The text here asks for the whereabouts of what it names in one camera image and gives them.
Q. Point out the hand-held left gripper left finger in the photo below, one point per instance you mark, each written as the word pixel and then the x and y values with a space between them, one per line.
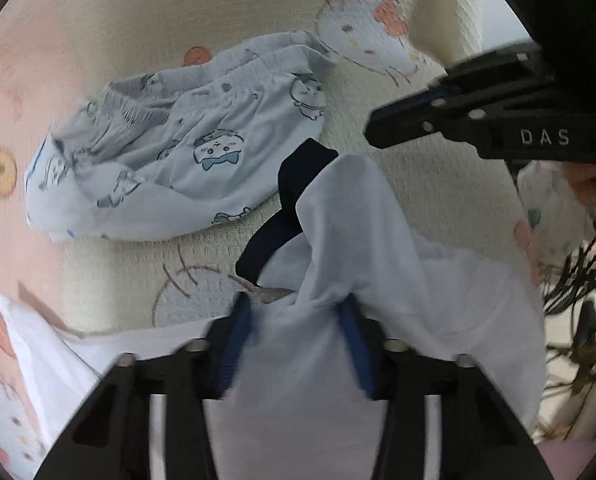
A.
pixel 238 340

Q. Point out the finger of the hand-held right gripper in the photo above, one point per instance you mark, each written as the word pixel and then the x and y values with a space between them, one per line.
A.
pixel 428 122
pixel 493 67

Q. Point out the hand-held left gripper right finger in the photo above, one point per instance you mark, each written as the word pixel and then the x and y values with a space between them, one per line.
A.
pixel 355 350

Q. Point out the white navy trimmed t-shirt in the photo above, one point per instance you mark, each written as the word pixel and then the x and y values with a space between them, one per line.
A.
pixel 353 235

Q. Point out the light blue printed shorts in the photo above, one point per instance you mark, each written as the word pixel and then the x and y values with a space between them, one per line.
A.
pixel 178 160

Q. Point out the person's right forearm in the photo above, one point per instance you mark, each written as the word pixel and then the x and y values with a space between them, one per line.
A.
pixel 553 230

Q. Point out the person's right hand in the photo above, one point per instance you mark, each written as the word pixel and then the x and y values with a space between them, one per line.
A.
pixel 588 185

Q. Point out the pink and cream printed blanket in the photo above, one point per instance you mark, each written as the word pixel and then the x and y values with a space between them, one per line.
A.
pixel 278 0

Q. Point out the black metal frame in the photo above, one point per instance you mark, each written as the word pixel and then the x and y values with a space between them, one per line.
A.
pixel 587 330

